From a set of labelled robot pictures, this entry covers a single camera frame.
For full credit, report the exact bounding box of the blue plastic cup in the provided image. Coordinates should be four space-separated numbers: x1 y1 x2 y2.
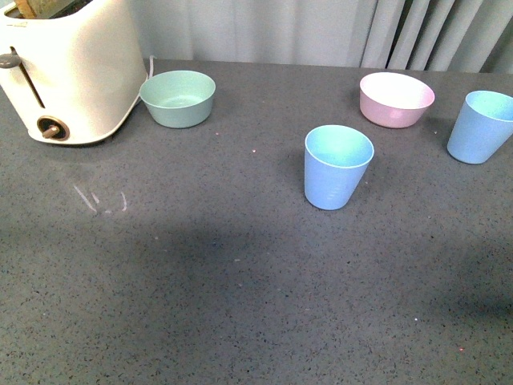
446 91 512 164
304 124 374 210

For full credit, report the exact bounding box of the green plastic bowl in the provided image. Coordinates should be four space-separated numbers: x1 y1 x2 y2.
139 71 216 128

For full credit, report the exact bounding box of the pink plastic bowl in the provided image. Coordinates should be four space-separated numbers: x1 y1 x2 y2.
359 72 435 128

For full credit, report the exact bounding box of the white two-slot toaster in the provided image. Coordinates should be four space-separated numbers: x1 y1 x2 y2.
1 1 147 145

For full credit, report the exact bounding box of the slice of toast bread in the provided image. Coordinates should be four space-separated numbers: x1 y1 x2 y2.
14 0 90 19

